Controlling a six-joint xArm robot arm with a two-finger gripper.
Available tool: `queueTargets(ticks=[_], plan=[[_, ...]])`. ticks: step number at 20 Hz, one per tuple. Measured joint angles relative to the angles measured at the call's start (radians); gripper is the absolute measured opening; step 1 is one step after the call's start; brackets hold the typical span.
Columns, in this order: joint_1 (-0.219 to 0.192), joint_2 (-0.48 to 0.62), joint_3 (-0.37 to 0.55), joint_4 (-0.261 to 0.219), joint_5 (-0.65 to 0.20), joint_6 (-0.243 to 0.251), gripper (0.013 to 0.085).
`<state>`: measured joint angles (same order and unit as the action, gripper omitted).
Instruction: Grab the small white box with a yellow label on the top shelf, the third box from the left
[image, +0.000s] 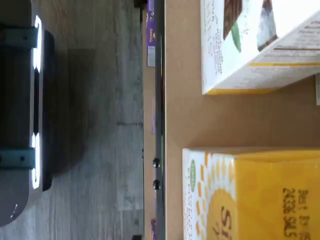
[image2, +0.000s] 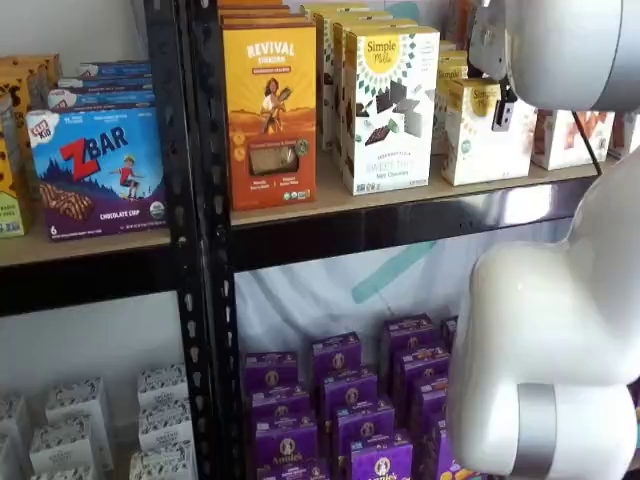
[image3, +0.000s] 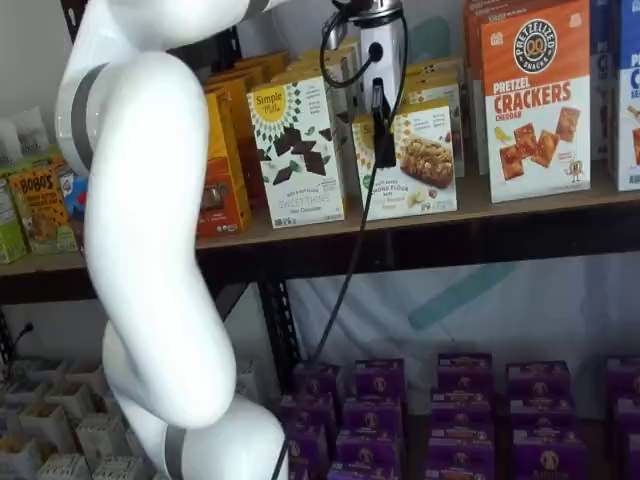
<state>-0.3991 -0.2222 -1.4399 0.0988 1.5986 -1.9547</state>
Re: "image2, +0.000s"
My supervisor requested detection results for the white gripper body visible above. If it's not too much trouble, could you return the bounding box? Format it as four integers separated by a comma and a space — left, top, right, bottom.
468, 0, 517, 82

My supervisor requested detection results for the small white yellow-label box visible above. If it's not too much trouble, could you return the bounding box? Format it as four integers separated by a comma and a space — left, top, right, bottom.
438, 48, 470, 69
432, 61, 472, 156
441, 76, 540, 187

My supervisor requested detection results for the wooden shelf board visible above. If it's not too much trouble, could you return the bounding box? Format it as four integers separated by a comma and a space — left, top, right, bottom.
229, 148, 622, 227
0, 219, 173, 268

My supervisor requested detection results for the orange Revival cracker box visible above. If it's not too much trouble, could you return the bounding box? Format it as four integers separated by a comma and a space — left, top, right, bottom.
218, 5, 301, 19
219, 14, 308, 29
217, 0, 292, 9
221, 24, 318, 212

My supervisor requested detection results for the purple Annie's snack box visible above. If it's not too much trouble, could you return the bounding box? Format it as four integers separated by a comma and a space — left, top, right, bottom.
439, 314, 460, 354
241, 350, 300, 397
381, 312, 437, 352
421, 414, 451, 480
256, 456, 330, 480
247, 383, 312, 427
408, 376, 451, 427
435, 459, 482, 480
253, 413, 320, 470
332, 396, 397, 452
390, 343, 453, 392
309, 330, 364, 382
346, 431, 415, 480
319, 368, 380, 417

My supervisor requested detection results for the blue ZBar snack box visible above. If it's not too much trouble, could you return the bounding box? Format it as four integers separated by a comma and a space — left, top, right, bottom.
46, 88, 158, 113
78, 60, 153, 79
56, 75, 155, 94
25, 105, 168, 243

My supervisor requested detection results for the yellow chocolate chip snack box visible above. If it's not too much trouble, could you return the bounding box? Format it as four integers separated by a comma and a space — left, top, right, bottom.
0, 82, 40, 239
0, 53, 65, 114

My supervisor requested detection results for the white plastic sheet teal stripe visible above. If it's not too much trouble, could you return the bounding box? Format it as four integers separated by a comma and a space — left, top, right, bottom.
233, 0, 576, 381

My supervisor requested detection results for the black metal shelving rack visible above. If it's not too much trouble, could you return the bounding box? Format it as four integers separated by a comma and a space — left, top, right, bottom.
185, 0, 599, 480
0, 0, 204, 480

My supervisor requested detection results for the white patterned carton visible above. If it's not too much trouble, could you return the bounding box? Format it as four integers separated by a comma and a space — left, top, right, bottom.
128, 439, 197, 480
0, 433, 22, 480
137, 399, 195, 452
28, 421, 115, 475
0, 394, 32, 451
136, 363, 190, 409
28, 464, 97, 480
44, 376, 110, 427

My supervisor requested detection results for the thin black cable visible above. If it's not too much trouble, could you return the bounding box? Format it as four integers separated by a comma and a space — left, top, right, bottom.
569, 110, 604, 178

